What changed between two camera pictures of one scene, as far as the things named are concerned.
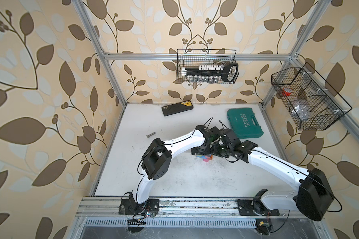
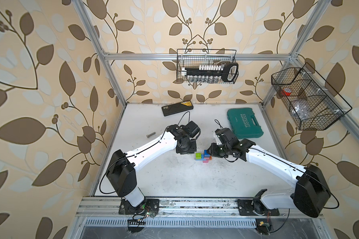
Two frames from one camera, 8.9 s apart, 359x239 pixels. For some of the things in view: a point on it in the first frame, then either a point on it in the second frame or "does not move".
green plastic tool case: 244,123 does not move
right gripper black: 215,148 does not move
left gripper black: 196,152 -> 192,151
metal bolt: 151,134 does not move
